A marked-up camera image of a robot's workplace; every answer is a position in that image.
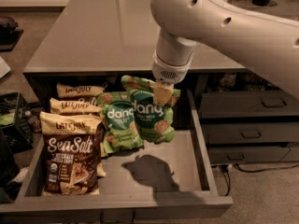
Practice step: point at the green dang chip bag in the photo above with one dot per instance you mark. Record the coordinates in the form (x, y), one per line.
(153, 122)
(121, 133)

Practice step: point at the black crate on floor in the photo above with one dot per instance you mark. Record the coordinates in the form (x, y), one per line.
(14, 123)

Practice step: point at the closed drawer with handle middle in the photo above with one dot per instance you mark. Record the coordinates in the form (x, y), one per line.
(251, 133)

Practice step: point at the front sea salt chip bag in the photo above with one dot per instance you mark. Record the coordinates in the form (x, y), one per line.
(70, 154)

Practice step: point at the closed drawer with handle lower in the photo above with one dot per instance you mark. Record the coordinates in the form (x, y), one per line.
(225, 155)

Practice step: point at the closed drawer with handle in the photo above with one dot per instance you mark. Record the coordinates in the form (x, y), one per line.
(247, 104)
(251, 133)
(225, 155)

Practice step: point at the white object at left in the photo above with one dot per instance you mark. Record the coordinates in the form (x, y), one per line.
(4, 68)

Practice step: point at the grey counter cabinet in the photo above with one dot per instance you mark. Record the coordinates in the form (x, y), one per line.
(95, 42)

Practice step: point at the open grey top drawer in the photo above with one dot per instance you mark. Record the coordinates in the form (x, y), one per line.
(166, 181)

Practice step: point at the black mat with dark object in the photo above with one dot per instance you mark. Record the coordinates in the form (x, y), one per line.
(10, 34)

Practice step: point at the closed drawer with handle upper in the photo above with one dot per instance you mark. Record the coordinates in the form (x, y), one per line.
(247, 104)

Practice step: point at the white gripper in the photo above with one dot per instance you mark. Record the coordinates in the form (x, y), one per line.
(167, 70)

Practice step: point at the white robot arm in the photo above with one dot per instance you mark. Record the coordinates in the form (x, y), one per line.
(266, 45)

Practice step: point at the late july chip bag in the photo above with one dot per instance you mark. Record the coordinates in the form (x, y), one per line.
(85, 93)
(73, 107)

